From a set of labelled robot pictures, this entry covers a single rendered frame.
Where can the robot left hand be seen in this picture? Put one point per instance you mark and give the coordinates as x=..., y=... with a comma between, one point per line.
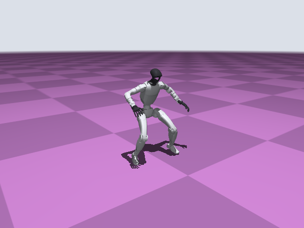
x=181, y=102

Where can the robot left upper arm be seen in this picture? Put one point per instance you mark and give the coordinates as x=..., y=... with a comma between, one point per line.
x=165, y=87

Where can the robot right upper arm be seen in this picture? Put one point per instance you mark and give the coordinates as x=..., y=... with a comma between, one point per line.
x=140, y=88

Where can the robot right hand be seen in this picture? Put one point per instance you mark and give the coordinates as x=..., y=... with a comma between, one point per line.
x=137, y=109

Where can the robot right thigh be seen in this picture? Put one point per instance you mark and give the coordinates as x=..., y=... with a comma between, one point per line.
x=143, y=125

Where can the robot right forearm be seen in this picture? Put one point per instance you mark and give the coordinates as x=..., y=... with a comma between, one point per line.
x=129, y=99

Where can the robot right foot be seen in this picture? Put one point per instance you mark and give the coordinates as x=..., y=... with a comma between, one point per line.
x=135, y=159

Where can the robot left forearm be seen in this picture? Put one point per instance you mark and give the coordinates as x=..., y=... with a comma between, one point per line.
x=173, y=94

